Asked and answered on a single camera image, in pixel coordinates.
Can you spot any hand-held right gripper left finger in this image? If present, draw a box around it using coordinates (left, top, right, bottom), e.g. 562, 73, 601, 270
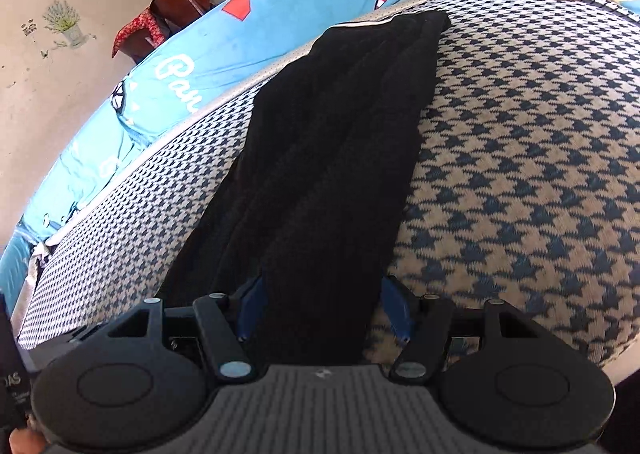
107, 277, 266, 381

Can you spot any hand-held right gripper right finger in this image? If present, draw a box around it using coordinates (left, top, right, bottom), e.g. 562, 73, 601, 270
381, 277, 538, 381

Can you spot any black t-shirt with red print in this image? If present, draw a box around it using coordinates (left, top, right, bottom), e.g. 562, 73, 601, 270
155, 10, 451, 365

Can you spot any person's left hand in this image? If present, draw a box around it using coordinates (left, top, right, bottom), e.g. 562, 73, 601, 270
11, 428, 48, 454

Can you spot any grey dotted sofa edge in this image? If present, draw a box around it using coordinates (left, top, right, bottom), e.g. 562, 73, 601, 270
10, 0, 496, 330

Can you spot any houndstooth sofa cover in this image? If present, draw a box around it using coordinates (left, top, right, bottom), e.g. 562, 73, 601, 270
17, 0, 640, 370

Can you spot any blue printed blanket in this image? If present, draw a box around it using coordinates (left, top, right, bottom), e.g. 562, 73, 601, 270
0, 0, 508, 295

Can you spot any red floral cloth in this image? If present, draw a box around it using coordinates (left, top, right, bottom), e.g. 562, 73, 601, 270
111, 7, 168, 58

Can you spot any lavender pot wall sticker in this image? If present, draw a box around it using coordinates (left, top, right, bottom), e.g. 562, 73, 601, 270
42, 0, 97, 50

